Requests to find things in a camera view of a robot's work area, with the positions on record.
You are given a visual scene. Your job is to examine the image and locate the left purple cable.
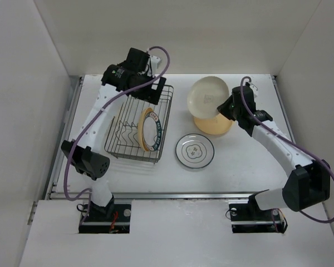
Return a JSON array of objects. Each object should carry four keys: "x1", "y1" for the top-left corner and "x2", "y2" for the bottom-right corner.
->
[{"x1": 63, "y1": 46, "x2": 171, "y2": 231}]

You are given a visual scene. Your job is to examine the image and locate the white plate dark green band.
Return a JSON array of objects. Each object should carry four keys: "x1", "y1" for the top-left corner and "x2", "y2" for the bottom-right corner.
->
[{"x1": 142, "y1": 111, "x2": 162, "y2": 151}]

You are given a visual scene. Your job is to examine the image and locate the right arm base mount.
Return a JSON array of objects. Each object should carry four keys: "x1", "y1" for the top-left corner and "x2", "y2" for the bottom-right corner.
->
[{"x1": 225, "y1": 203, "x2": 288, "y2": 234}]

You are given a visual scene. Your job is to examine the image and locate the purple cable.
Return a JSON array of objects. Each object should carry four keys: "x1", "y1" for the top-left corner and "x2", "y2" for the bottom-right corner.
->
[
  {"x1": 240, "y1": 76, "x2": 334, "y2": 224},
  {"x1": 63, "y1": 46, "x2": 171, "y2": 231}
]

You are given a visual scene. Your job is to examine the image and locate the grey wire dish rack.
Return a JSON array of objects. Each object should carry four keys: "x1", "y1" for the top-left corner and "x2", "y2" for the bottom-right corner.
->
[{"x1": 104, "y1": 85, "x2": 174, "y2": 164}]

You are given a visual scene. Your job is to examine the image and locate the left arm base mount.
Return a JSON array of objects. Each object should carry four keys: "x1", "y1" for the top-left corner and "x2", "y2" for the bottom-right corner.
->
[{"x1": 76, "y1": 200, "x2": 132, "y2": 234}]

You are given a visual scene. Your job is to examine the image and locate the yellow bear plate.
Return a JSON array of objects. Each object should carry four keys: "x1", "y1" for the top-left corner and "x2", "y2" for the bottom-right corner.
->
[{"x1": 193, "y1": 114, "x2": 233, "y2": 135}]

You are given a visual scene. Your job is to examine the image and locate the cream white plate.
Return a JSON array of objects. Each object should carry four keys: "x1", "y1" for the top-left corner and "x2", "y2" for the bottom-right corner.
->
[{"x1": 187, "y1": 76, "x2": 229, "y2": 119}]

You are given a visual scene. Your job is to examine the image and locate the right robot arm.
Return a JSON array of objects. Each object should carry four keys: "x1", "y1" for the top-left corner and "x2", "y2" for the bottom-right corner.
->
[{"x1": 217, "y1": 84, "x2": 330, "y2": 219}]

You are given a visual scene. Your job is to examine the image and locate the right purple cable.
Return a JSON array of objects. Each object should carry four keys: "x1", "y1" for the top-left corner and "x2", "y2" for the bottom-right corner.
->
[{"x1": 240, "y1": 76, "x2": 334, "y2": 224}]

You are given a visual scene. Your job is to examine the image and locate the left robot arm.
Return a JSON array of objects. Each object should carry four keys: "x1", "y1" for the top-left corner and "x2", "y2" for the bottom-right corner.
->
[{"x1": 61, "y1": 47, "x2": 167, "y2": 221}]

